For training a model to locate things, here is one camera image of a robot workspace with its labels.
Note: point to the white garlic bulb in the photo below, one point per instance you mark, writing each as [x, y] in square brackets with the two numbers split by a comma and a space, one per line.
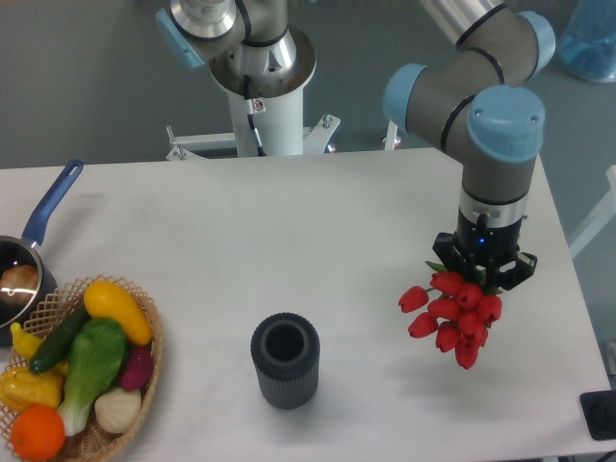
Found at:
[116, 410]

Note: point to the red tulip bouquet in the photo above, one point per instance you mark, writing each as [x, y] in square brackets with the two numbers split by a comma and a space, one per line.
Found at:
[457, 311]

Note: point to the white frame at right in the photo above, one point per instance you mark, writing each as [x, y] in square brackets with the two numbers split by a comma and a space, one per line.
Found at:
[596, 220]

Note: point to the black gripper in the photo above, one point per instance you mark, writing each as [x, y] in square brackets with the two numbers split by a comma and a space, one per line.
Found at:
[476, 243]

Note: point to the yellow bell pepper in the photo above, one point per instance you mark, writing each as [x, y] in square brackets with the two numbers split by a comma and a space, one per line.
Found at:
[21, 389]

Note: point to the orange fruit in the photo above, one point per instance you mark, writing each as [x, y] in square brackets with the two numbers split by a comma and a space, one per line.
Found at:
[37, 433]

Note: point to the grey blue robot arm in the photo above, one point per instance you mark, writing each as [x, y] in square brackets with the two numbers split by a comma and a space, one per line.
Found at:
[475, 109]

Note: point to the brown bread in pan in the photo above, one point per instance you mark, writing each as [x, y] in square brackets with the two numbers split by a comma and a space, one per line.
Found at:
[19, 284]

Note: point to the blue transparent bag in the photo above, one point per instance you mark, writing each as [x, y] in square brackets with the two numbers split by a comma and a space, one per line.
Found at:
[587, 45]

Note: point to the green bok choy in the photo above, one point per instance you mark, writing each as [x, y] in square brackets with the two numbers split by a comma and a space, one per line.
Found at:
[94, 361]

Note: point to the yellow banana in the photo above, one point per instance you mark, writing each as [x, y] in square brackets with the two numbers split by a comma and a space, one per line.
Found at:
[24, 343]

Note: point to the blue handled saucepan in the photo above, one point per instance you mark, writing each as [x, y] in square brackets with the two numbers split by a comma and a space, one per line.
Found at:
[23, 250]

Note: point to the woven wicker basket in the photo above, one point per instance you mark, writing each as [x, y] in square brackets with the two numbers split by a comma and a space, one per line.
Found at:
[93, 443]

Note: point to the yellow squash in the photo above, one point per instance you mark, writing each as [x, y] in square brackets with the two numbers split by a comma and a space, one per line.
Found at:
[106, 299]

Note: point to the black device at edge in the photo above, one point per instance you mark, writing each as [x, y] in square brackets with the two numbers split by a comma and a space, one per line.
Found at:
[599, 413]

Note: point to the dark grey ribbed vase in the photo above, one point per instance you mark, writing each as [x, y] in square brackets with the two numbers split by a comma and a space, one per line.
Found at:
[285, 350]

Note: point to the purple radish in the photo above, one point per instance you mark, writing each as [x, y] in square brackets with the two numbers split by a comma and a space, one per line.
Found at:
[137, 370]

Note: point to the green cucumber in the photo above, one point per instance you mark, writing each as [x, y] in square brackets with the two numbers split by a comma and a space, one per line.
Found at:
[57, 344]

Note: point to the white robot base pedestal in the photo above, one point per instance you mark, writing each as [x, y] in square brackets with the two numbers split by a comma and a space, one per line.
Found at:
[264, 87]

